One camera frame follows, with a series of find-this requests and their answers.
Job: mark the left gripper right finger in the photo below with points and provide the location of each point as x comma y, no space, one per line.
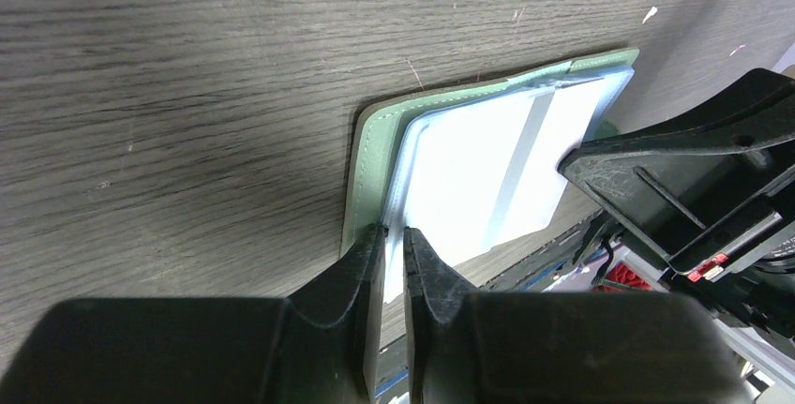
636,347

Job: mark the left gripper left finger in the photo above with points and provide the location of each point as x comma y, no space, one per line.
317,345

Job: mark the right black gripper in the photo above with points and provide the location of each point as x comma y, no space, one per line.
706,199

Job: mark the white card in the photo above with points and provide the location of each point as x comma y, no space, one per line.
477,175

